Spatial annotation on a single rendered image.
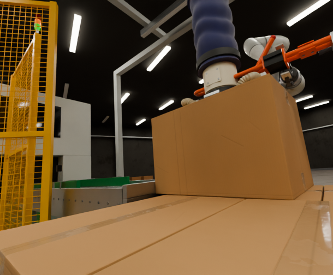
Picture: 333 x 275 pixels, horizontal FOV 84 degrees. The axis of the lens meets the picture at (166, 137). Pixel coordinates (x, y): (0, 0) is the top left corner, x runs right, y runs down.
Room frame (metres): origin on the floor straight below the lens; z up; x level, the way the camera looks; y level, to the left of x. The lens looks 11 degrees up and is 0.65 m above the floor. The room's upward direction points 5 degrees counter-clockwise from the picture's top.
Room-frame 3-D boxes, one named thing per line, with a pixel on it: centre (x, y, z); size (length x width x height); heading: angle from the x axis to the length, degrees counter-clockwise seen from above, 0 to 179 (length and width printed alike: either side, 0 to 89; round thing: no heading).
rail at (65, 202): (1.62, 1.08, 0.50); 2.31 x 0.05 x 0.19; 50
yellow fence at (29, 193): (1.94, 1.61, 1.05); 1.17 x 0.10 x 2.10; 50
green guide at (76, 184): (1.89, 1.32, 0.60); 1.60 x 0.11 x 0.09; 50
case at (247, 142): (0.91, -0.28, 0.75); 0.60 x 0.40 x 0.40; 46
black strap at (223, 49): (0.89, -0.30, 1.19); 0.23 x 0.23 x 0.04
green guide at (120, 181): (2.30, 0.97, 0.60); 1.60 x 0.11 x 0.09; 50
